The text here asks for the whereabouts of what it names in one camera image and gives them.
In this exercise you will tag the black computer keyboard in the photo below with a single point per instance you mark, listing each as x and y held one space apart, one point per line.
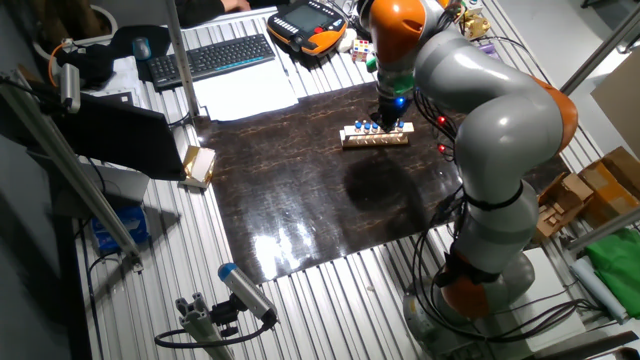
210 60

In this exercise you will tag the black sleeved forearm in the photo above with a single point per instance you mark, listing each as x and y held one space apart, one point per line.
197 12

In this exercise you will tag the black monitor panel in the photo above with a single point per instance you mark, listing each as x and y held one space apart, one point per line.
120 135

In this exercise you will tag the small gold white box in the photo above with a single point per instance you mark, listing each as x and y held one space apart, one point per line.
200 167

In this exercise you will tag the aluminium frame beam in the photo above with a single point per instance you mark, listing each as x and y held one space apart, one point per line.
600 51
605 230

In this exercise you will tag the black mouse pad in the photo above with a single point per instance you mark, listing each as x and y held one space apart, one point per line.
160 40

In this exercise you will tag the wooden test tube rack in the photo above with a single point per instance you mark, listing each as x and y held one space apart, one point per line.
375 140

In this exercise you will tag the short aluminium extrusion stub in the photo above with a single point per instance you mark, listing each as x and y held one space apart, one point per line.
200 325

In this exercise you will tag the black filament spool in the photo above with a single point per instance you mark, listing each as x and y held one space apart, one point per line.
363 12

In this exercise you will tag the brass metal fitting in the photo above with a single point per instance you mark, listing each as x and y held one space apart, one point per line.
474 26

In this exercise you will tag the white rubik's cube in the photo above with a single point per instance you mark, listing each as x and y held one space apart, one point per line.
360 50

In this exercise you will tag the grey flat case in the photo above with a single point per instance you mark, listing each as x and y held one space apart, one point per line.
120 185

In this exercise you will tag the white rimmed round bin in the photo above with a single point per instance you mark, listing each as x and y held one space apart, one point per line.
111 20

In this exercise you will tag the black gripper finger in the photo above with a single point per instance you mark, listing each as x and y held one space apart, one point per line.
381 124
394 124

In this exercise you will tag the dark marble pattern mat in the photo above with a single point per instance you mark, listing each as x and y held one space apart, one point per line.
300 200

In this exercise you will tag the silver camera with blue cap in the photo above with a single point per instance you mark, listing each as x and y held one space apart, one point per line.
247 292

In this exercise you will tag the silver depth camera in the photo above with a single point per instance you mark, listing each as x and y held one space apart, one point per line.
70 87

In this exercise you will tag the pale paper roll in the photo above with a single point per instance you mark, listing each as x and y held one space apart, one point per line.
597 287

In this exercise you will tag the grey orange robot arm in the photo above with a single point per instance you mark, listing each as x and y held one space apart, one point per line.
505 125

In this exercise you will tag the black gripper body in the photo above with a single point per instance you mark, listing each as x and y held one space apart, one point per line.
394 112

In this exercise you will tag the bare person hand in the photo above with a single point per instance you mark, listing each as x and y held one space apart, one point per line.
236 5

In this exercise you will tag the long slanted aluminium beam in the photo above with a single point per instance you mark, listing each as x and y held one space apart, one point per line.
107 224

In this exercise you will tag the blue capped glass test tube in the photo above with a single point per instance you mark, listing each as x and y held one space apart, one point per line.
375 125
358 124
400 123
366 125

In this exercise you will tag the upright aluminium post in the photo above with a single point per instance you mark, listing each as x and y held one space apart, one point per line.
181 55

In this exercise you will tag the black cloth bundle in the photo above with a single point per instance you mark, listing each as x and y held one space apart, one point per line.
90 65

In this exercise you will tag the blue tissue pack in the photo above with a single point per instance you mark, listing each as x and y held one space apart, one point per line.
122 227

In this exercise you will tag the flat cardboard sheet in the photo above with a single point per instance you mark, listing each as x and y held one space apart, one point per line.
620 105

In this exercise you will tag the orange black teach pendant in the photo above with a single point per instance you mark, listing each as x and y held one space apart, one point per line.
305 22

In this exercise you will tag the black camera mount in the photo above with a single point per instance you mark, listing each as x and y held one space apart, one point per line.
225 315

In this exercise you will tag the green cloth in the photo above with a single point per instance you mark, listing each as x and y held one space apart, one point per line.
617 265

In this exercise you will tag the white base board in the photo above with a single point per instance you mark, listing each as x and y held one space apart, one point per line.
552 280

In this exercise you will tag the white paper sheet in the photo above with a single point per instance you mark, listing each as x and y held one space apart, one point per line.
245 92

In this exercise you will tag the open cardboard box wooden pieces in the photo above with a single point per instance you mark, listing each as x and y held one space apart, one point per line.
562 200

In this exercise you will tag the orange taped cardboard box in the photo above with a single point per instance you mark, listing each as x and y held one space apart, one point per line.
610 190

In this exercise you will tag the purple plastic bag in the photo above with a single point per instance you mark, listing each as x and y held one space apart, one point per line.
486 49

